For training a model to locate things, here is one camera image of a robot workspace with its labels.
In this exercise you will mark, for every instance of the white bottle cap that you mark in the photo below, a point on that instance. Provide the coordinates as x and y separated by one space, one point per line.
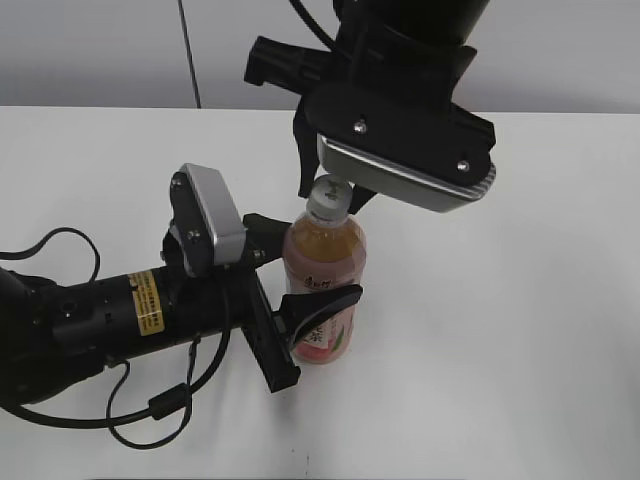
329 199

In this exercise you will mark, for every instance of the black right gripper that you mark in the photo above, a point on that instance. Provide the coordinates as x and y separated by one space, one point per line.
417 61

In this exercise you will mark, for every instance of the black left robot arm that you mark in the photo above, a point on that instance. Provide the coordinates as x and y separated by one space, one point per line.
53 336

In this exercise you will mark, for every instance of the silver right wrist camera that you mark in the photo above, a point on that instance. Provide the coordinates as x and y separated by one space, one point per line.
438 161

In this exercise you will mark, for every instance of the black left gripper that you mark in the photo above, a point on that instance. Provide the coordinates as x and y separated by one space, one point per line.
318 323

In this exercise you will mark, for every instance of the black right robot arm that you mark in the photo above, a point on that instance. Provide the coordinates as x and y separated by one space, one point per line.
376 103

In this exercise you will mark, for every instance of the peach oolong tea bottle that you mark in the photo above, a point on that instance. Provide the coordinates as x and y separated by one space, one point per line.
319 257

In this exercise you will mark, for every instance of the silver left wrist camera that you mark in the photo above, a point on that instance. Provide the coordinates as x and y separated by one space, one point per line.
206 222

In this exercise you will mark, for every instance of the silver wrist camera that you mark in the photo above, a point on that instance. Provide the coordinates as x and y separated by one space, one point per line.
206 222
438 161

